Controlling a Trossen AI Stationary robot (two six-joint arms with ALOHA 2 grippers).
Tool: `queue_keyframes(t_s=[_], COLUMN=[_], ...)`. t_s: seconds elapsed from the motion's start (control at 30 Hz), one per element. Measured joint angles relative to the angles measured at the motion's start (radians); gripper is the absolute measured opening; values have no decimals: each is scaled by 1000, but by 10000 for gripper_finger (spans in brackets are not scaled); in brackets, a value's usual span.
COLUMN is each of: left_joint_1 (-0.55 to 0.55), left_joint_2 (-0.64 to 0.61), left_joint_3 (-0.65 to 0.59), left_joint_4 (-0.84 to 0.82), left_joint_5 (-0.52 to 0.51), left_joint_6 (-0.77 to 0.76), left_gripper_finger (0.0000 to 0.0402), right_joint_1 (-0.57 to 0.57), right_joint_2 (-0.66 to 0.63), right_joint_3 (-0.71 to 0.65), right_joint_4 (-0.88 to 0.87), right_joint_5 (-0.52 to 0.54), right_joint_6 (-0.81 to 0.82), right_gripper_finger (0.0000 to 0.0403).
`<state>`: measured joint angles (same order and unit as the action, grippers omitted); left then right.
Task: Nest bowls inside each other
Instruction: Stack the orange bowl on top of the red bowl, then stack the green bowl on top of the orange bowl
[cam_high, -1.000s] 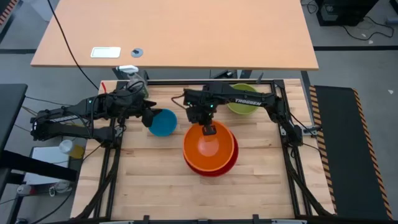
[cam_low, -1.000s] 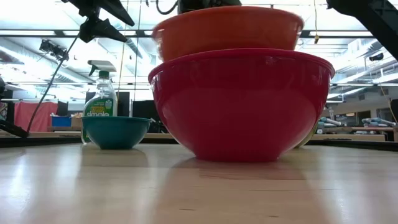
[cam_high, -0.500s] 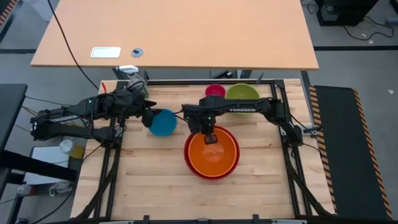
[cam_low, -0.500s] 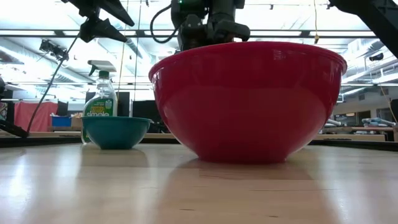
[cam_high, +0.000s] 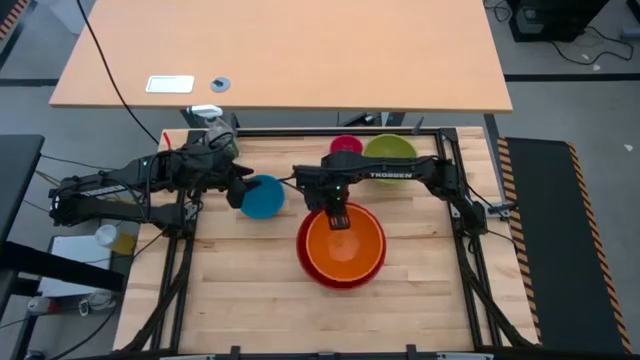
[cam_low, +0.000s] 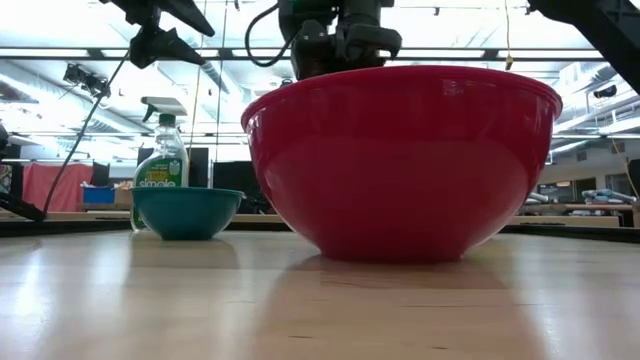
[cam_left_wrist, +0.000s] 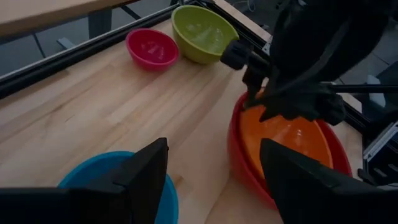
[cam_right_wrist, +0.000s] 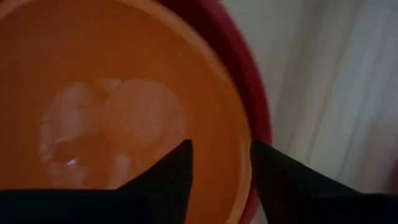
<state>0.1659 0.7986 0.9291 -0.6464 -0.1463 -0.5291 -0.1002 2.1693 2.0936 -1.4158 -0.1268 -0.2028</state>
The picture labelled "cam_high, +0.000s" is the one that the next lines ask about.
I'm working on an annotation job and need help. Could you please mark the white plastic cup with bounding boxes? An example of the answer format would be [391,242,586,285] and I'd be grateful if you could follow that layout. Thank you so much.
[94,224,119,249]

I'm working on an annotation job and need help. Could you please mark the yellow pad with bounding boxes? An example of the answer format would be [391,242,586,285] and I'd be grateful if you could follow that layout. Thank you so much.
[110,232,138,257]

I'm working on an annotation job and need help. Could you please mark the white roll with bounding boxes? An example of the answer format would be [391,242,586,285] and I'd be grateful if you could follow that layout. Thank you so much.
[26,296,53,315]

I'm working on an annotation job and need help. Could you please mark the white shoe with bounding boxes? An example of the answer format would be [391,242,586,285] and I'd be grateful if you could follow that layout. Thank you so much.
[78,289,115,316]

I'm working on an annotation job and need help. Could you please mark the orange bowl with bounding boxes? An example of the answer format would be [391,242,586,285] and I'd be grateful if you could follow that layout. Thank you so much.
[305,203,386,283]

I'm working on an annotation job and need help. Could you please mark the black aluminium table frame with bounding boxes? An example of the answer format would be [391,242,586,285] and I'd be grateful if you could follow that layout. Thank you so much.
[117,126,539,360]

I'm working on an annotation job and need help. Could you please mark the green bowl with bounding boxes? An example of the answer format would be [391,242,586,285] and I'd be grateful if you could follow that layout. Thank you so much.
[363,133,419,186]

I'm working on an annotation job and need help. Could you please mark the clear spray bottle white nozzle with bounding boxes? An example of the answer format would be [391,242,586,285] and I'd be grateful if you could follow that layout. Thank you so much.
[186,104,240,157]

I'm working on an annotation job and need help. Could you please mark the black equipment case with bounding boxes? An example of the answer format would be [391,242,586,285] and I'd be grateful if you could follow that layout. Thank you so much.
[506,0,611,44]

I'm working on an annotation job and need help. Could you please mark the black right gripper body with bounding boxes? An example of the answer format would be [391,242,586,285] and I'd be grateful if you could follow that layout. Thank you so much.
[302,182,351,215]

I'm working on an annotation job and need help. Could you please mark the long black cable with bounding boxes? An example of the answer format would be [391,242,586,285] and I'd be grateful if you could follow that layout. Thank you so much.
[75,0,161,146]

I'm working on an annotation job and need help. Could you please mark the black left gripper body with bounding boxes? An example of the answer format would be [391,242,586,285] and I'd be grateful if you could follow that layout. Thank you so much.
[225,175,250,210]

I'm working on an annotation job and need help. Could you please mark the small magenta bowl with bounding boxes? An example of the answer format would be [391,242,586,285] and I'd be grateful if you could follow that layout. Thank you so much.
[329,134,365,156]

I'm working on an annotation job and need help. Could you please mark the white flat tablet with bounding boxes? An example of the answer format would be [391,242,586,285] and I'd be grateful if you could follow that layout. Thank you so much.
[145,74,196,95]

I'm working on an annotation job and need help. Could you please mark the blue bowl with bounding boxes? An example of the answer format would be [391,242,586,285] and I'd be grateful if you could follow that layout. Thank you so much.
[239,174,287,221]

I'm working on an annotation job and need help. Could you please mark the black mat hazard stripes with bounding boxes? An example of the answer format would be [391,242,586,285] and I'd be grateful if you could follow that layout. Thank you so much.
[496,136,634,355]

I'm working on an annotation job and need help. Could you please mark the thin black floor cable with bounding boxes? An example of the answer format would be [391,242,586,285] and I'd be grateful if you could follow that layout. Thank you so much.
[549,25,635,67]

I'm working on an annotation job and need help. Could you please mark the large red bowl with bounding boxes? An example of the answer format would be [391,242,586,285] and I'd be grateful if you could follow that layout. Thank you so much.
[295,201,388,291]

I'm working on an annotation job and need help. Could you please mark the white box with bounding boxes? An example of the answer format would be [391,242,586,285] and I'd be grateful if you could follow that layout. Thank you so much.
[37,234,114,299]

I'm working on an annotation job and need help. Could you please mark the light wooden desk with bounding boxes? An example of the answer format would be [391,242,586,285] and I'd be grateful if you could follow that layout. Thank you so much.
[48,0,514,114]

